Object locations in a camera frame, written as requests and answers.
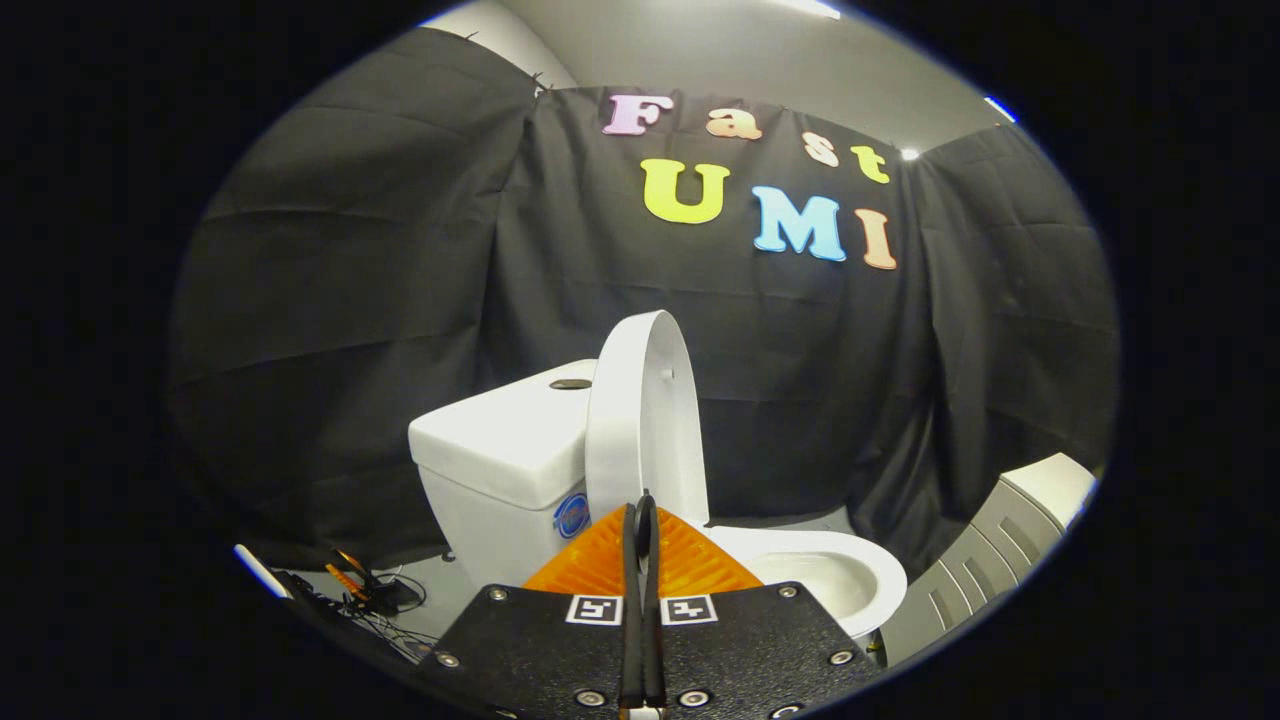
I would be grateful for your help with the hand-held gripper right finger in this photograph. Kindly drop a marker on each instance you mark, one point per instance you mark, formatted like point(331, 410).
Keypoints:
point(750, 650)

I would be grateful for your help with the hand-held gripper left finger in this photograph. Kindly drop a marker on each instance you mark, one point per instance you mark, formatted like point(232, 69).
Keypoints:
point(540, 650)

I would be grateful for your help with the white toilet lid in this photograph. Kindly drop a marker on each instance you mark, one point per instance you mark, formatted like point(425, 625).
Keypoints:
point(640, 420)

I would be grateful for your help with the orange and black tool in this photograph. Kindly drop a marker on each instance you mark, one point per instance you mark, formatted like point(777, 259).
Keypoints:
point(360, 580)

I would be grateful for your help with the white cabinet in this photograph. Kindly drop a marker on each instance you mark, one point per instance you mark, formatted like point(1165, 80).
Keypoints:
point(990, 550)

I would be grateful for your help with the dark oval flush button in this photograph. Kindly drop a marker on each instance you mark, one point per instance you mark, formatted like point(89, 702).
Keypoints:
point(570, 384)

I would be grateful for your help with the black backdrop cloth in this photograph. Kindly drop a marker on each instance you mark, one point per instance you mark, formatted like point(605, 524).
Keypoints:
point(350, 300)

